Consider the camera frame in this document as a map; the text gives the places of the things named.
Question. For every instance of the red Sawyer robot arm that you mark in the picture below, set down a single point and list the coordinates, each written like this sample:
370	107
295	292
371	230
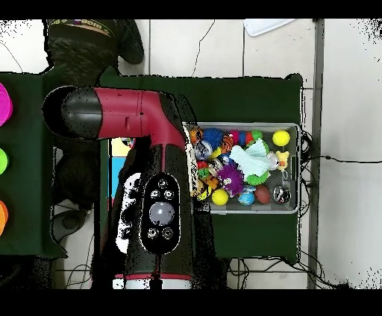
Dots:
125	113

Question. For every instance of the wooden box with three holes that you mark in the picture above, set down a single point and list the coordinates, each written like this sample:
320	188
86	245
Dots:
118	155

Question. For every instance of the small orange basketball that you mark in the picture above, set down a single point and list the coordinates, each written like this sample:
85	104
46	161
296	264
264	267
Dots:
196	135

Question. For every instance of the blue spiky ball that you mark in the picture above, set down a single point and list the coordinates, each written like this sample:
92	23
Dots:
213	136

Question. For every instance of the purple spiky toy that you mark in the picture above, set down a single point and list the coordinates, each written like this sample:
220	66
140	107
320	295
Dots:
231	179

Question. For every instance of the yellow ball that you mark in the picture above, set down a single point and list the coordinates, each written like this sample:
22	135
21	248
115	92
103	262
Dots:
281	138
220	197

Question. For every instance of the mint green cloth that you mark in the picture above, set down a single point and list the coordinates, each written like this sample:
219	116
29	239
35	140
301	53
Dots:
250	159

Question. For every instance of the globe print ball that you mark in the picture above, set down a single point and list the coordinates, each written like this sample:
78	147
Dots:
247	198

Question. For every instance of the green spiky ball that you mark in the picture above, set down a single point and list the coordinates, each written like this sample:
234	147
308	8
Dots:
256	179

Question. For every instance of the dark green tablecloth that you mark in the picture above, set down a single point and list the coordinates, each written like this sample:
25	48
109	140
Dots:
238	98
24	179

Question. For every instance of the yellow plush duck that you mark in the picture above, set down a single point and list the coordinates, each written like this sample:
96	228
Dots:
283	158

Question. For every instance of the black and silver can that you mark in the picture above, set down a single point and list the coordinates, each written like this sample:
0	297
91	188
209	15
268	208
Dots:
282	195

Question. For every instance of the person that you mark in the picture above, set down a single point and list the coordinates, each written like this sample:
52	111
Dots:
86	50

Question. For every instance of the white tray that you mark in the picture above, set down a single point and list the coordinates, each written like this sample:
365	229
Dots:
265	26

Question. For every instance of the lime green plastic cup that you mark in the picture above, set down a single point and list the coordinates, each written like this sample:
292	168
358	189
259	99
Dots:
3	161

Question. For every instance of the pink plastic bowl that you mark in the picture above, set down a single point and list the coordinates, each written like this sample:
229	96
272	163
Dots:
4	104

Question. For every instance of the orange plastic bowl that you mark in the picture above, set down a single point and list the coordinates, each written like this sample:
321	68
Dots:
3	217

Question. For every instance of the grey metal rail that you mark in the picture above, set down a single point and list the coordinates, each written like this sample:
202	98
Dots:
317	74

